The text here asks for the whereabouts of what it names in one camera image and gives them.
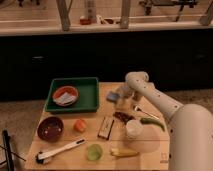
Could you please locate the orange fruit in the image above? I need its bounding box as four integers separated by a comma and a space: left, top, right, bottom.
73, 119, 87, 133

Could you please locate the metal fork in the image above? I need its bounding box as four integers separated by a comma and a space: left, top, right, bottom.
133, 106, 160, 120

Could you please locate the green plastic tray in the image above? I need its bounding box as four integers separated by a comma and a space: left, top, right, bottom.
45, 77, 99, 113

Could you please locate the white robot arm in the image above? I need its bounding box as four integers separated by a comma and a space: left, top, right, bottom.
118, 71, 213, 171

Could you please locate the yellow banana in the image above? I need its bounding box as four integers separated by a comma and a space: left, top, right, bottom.
110, 148, 138, 157

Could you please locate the purple bowl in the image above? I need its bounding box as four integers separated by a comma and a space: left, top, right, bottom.
37, 117, 64, 142

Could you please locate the white lidded container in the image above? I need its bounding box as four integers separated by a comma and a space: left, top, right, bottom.
126, 120, 143, 139

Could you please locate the wooden block box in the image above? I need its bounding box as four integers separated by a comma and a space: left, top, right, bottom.
98, 117, 114, 140

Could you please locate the metal cup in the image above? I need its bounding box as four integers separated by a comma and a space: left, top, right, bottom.
133, 91, 142, 102

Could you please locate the dark red dried fruit pile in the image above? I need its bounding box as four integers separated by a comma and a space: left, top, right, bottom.
113, 112, 135, 124

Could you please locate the green round lid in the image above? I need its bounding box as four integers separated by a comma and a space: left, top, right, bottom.
86, 144, 103, 161

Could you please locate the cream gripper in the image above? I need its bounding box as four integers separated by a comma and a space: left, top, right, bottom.
116, 85, 133, 110

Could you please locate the blue sponge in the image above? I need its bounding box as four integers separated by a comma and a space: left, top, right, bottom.
106, 91, 119, 103

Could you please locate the orange bowl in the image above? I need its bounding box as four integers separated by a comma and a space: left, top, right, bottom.
52, 86, 78, 107

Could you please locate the black stand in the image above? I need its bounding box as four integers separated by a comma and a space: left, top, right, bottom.
0, 130, 25, 171

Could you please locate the red object on shelf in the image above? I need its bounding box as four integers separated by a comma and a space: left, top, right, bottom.
79, 17, 92, 25

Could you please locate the green chili pepper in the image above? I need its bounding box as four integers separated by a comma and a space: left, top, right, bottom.
140, 117, 165, 132

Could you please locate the white dish brush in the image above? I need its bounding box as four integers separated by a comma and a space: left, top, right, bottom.
36, 139, 85, 164

